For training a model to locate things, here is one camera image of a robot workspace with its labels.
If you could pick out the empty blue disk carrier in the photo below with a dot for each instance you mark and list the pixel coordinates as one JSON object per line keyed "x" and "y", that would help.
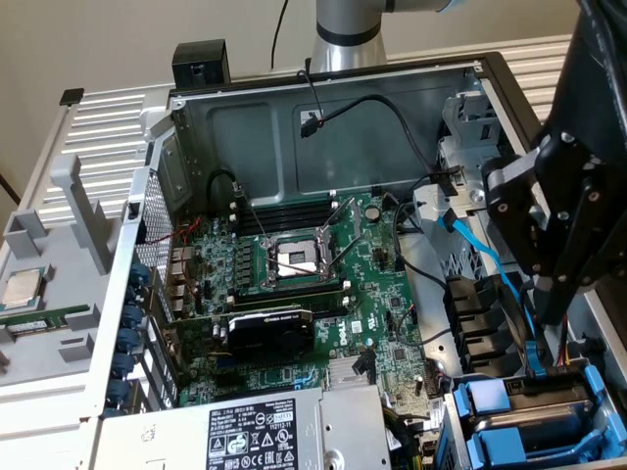
{"x": 499, "y": 443}

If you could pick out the light grey latch bracket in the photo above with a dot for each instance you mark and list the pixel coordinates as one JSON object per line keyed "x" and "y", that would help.
{"x": 426, "y": 203}

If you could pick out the round coin battery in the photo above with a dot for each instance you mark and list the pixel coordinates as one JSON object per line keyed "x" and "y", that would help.
{"x": 373, "y": 213}

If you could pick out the blue slot latch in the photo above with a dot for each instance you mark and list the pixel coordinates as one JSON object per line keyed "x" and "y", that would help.
{"x": 122, "y": 365}
{"x": 132, "y": 316}
{"x": 139, "y": 272}
{"x": 131, "y": 295}
{"x": 128, "y": 340}
{"x": 118, "y": 390}

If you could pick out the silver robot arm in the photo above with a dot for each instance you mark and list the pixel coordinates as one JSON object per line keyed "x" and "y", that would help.
{"x": 343, "y": 49}

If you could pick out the thin metal locking lever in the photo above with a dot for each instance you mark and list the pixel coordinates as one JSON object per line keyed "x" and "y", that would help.
{"x": 255, "y": 219}
{"x": 299, "y": 267}

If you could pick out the blue expansion slot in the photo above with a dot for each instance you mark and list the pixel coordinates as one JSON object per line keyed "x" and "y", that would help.
{"x": 225, "y": 363}

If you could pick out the silver optical drive cage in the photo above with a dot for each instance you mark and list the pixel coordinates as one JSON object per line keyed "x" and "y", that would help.
{"x": 470, "y": 127}

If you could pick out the black graphics card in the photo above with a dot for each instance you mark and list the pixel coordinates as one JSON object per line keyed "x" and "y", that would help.
{"x": 274, "y": 338}

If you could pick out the open PC case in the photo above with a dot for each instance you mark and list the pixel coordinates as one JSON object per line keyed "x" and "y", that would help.
{"x": 245, "y": 147}

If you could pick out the grey metal disk bay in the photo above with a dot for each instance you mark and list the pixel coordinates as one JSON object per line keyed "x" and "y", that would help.
{"x": 455, "y": 433}

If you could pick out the CPU socket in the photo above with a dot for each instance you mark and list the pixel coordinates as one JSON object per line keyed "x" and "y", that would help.
{"x": 294, "y": 252}

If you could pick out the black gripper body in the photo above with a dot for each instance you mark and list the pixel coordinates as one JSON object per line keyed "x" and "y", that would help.
{"x": 588, "y": 98}

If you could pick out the black plastic block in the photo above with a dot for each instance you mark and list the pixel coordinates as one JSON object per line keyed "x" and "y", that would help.
{"x": 201, "y": 63}

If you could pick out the metal socket cover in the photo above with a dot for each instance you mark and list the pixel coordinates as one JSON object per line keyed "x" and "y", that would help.
{"x": 356, "y": 218}

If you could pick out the silver chipset heatsink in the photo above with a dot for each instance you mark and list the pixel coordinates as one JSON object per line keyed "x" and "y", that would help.
{"x": 340, "y": 374}

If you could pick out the green motherboard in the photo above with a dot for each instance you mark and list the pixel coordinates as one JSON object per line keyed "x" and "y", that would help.
{"x": 372, "y": 294}

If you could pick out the hard disk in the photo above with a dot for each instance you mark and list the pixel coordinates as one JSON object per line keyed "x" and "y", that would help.
{"x": 539, "y": 416}

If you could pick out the grey power supply unit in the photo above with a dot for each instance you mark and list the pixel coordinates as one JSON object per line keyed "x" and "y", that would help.
{"x": 343, "y": 426}

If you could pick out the grey parts rack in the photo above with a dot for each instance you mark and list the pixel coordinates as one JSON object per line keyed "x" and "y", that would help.
{"x": 68, "y": 289}

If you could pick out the black RAM slot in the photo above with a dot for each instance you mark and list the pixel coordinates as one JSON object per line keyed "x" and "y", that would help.
{"x": 308, "y": 205}
{"x": 308, "y": 224}
{"x": 294, "y": 289}
{"x": 308, "y": 211}
{"x": 308, "y": 218}

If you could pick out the green RAM stick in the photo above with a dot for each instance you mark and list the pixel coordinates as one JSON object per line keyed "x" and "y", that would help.
{"x": 264, "y": 299}
{"x": 44, "y": 318}

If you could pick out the silver CPU chip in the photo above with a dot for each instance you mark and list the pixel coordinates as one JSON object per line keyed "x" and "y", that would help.
{"x": 19, "y": 289}

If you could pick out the black ribbed plastic bracket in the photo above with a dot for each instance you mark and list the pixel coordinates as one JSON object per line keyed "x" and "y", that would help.
{"x": 470, "y": 313}

